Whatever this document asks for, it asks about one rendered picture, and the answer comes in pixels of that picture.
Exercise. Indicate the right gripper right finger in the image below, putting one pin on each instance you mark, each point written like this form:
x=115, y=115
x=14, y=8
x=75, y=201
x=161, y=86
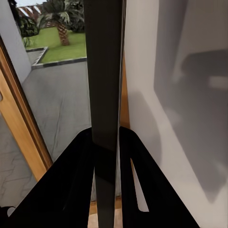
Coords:
x=166, y=209

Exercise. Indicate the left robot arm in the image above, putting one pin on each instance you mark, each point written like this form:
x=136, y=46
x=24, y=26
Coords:
x=5, y=213

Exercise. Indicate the poster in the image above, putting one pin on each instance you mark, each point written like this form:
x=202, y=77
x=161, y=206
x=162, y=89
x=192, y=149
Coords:
x=104, y=35

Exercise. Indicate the door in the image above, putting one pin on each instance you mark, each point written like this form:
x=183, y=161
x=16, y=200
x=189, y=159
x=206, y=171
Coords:
x=44, y=93

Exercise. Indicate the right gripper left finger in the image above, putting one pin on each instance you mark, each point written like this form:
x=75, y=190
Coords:
x=61, y=199

